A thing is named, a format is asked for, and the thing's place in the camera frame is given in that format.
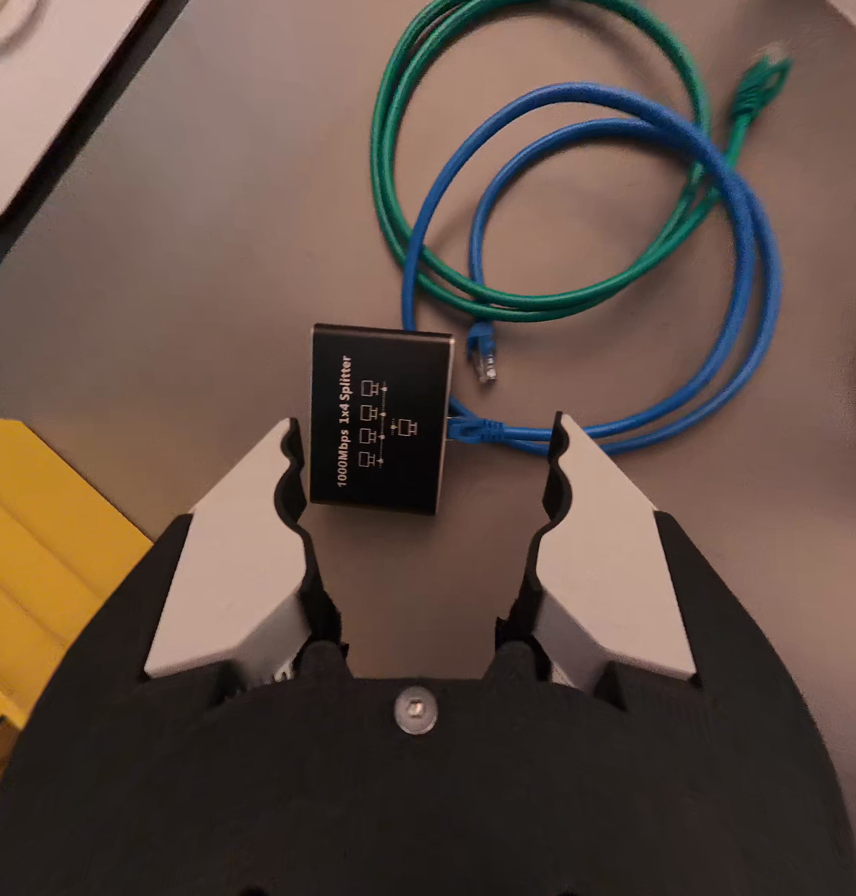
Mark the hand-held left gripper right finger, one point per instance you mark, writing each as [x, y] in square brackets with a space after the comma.
[610, 560]

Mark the black ethernet splitter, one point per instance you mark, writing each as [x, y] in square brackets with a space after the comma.
[400, 476]

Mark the white board stand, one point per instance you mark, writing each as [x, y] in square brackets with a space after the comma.
[50, 119]

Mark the yellow plastic bin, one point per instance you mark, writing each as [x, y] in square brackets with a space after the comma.
[36, 532]

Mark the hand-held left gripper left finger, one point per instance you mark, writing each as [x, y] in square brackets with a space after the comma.
[225, 560]

